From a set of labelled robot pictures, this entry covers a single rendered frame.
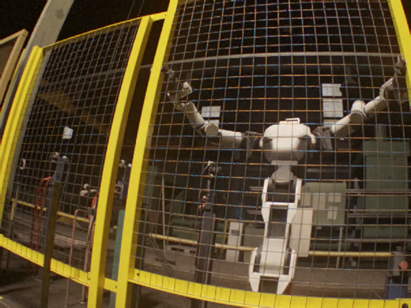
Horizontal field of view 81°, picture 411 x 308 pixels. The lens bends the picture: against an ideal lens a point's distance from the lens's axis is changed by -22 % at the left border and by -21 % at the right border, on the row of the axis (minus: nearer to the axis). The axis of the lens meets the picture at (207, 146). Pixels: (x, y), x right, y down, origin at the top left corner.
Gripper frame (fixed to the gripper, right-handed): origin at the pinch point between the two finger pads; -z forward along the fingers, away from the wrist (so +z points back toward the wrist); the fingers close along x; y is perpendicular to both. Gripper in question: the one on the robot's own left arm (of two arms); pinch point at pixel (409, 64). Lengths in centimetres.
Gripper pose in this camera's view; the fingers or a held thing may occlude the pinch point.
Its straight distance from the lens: 130.9
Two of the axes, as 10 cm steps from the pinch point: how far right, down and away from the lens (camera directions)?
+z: 3.5, 2.9, 8.9
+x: -9.3, -0.2, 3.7
